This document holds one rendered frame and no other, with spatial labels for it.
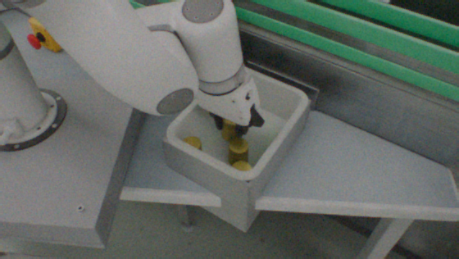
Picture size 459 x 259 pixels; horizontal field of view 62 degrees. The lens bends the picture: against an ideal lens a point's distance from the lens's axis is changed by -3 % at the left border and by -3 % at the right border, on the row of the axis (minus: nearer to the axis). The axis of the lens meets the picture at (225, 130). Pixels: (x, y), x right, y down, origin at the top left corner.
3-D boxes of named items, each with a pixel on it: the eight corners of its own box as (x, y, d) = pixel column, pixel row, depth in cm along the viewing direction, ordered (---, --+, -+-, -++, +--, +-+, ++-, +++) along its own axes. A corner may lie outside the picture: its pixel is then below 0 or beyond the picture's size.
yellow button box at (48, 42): (78, 39, 95) (70, 14, 90) (55, 56, 91) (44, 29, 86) (59, 31, 98) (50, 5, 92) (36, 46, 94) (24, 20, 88)
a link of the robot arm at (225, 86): (261, 53, 54) (262, 65, 56) (206, 33, 57) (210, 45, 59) (234, 94, 51) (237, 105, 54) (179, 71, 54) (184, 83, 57)
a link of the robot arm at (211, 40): (120, 67, 42) (98, 12, 46) (149, 115, 51) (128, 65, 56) (244, 11, 43) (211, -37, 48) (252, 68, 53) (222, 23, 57)
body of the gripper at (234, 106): (261, 61, 55) (265, 102, 65) (202, 38, 59) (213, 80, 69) (235, 102, 53) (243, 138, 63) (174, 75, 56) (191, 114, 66)
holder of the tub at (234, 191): (315, 111, 79) (323, 83, 74) (247, 212, 65) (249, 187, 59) (244, 80, 86) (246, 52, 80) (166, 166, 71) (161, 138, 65)
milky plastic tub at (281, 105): (306, 126, 76) (314, 94, 70) (247, 212, 64) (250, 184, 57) (231, 93, 82) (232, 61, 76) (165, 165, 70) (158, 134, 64)
